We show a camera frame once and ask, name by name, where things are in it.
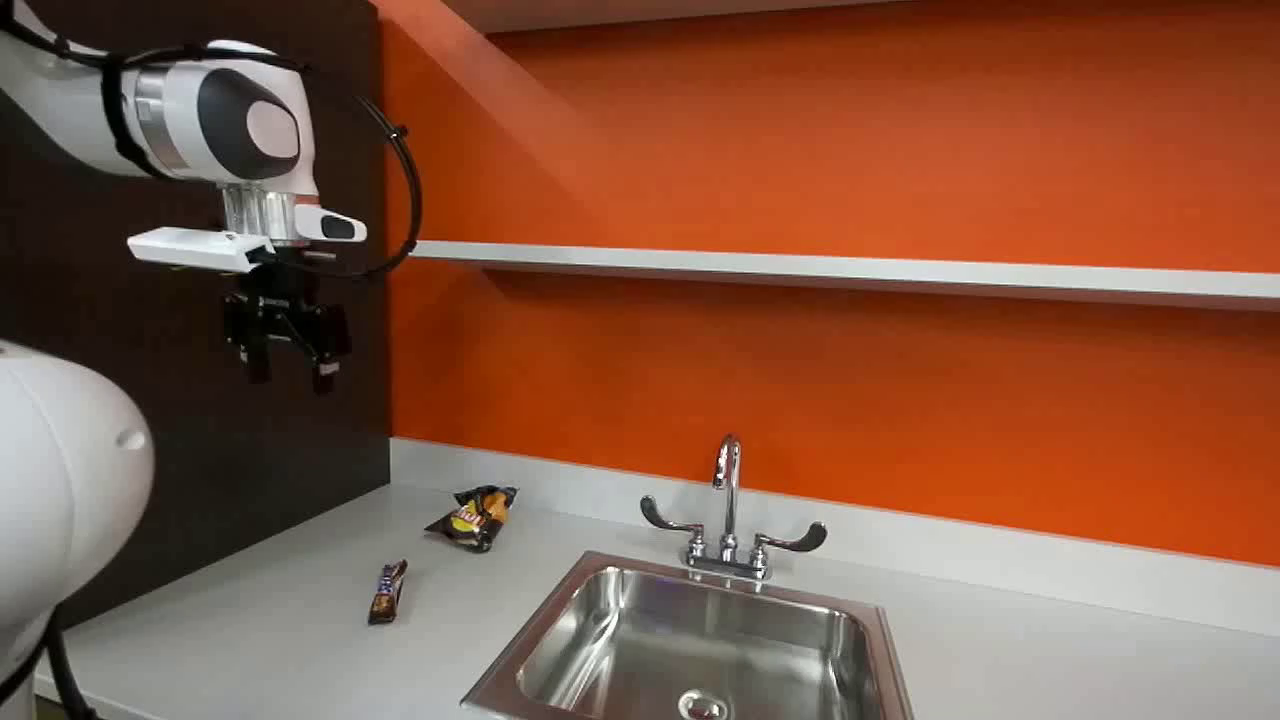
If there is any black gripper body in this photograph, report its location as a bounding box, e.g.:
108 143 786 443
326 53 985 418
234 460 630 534
214 252 356 368

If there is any brown Snickers candy bar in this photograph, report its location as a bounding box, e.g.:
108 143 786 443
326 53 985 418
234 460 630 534
364 556 411 631

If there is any dark wood cabinet panel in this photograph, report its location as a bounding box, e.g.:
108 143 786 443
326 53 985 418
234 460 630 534
0 0 397 631

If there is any black orange snack packet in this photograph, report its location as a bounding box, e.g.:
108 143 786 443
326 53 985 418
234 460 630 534
425 482 518 556

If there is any stainless steel sink basin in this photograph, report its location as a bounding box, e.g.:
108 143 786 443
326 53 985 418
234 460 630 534
461 546 921 720

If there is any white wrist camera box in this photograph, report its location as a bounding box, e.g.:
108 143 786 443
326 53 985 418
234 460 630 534
124 222 281 279

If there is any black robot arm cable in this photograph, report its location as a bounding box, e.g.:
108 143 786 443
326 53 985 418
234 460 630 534
314 99 428 289

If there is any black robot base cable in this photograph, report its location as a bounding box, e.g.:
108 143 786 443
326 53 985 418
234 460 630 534
0 607 98 720

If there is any chrome faucet with black handles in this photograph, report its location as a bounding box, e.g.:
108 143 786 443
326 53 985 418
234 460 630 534
634 431 830 585

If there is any white wall shelf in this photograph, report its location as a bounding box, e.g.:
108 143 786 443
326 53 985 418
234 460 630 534
407 237 1280 317

